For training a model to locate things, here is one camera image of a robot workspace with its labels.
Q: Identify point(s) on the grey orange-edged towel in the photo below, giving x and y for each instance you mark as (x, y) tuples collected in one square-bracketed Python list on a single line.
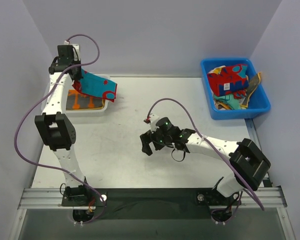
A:
[(253, 85)]

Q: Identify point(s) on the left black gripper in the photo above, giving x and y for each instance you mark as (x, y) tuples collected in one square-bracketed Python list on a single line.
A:
[(75, 74)]

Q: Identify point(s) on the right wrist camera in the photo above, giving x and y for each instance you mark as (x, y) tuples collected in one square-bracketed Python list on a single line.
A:
[(155, 122)]

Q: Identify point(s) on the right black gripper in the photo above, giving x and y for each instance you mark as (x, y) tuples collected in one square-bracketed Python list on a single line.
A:
[(153, 138)]

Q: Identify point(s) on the aluminium front rail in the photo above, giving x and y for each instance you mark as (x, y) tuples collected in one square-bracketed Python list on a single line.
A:
[(40, 216)]

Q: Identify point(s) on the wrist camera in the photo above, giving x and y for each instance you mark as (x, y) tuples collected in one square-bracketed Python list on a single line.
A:
[(155, 122), (76, 50)]

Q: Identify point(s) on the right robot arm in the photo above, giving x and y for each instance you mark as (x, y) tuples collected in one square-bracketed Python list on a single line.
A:
[(246, 161)]

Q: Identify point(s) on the blue plastic bin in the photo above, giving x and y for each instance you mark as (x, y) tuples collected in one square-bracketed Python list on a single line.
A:
[(258, 104)]

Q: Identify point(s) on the white perforated plastic basket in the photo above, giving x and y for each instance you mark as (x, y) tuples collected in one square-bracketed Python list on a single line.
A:
[(85, 113)]

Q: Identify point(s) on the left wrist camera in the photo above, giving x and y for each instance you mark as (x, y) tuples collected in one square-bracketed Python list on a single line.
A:
[(76, 50)]

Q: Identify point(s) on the red blue towel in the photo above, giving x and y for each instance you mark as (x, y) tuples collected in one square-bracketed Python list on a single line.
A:
[(230, 80), (96, 86)]

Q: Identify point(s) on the orange towel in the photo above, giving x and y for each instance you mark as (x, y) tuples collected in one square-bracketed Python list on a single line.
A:
[(80, 102)]

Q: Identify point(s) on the black base mat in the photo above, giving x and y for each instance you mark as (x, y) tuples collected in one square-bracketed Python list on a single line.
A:
[(154, 204)]

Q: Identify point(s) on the teal patterned towel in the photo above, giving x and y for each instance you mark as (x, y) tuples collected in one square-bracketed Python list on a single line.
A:
[(229, 102)]

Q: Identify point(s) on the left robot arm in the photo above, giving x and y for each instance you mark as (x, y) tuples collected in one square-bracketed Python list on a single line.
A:
[(56, 130)]

